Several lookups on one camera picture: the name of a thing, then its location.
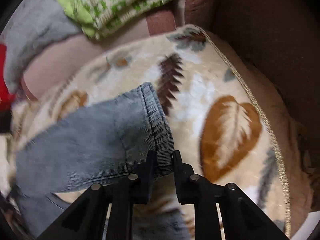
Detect grey denim pants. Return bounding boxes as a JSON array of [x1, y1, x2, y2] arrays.
[[10, 81, 193, 240]]

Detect beige leaf print blanket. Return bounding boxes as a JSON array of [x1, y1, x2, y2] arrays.
[[1, 25, 291, 238]]

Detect black garment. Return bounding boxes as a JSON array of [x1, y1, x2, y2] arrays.
[[0, 110, 12, 134]]

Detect red paper shopping bag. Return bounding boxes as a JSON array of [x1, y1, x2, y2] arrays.
[[0, 43, 17, 112]]

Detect brown cardboard box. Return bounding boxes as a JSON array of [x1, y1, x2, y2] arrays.
[[211, 0, 319, 211]]

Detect grey quilted pillow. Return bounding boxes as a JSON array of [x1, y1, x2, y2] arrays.
[[1, 0, 80, 94]]

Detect pink brown bolster cushion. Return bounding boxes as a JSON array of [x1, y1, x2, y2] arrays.
[[20, 0, 217, 101]]

